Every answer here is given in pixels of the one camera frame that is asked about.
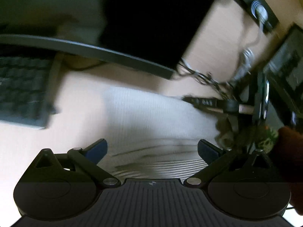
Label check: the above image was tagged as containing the black keyboard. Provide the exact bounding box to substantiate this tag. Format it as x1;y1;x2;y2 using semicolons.
1;57;60;129

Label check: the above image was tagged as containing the striped beige knit garment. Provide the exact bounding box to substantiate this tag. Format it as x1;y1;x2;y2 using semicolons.
99;87;220;180

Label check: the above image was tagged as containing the black computer monitor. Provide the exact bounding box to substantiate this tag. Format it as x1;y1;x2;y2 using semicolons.
1;0;215;79

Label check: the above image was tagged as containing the person's hand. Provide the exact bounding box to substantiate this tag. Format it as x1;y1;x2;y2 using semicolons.
277;127;302;215

